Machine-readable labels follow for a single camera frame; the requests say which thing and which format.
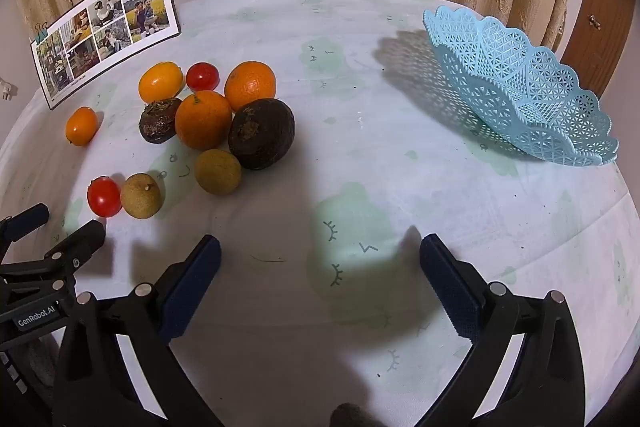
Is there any small dark water chestnut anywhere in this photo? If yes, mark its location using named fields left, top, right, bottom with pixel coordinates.
left=138, top=98, right=183, bottom=144

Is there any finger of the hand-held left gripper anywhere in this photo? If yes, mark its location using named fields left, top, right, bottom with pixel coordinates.
left=45, top=220, right=107, bottom=288
left=0, top=203, right=50, bottom=258

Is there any pale green printed tablecloth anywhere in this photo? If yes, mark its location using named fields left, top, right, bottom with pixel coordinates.
left=0, top=0, right=640, bottom=427

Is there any large kumquat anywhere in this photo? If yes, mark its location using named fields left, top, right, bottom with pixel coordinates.
left=138, top=62, right=184, bottom=104

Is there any brown wooden door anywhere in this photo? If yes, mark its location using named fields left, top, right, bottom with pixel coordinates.
left=560, top=0, right=633, bottom=98

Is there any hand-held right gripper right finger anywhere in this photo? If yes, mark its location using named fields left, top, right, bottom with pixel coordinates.
left=415, top=233, right=586, bottom=427

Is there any cherry tomato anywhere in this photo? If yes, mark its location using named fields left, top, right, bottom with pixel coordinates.
left=87, top=176, right=123, bottom=218
left=185, top=62, right=221, bottom=92

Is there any large dark water chestnut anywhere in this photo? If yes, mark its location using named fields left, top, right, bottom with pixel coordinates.
left=228, top=98, right=296, bottom=171

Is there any small kumquat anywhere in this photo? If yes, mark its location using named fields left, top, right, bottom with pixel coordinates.
left=65, top=106, right=98, bottom=146

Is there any photo collage card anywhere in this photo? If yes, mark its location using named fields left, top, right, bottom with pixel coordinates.
left=31, top=0, right=180, bottom=110

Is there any orange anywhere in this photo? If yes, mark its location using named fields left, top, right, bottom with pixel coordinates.
left=174, top=90, right=234, bottom=150
left=224, top=61, right=277, bottom=112

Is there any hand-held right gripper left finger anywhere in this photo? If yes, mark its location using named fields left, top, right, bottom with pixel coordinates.
left=52, top=234, right=226, bottom=427

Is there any light blue lattice basket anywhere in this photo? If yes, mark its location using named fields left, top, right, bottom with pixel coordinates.
left=422, top=5, right=620, bottom=166

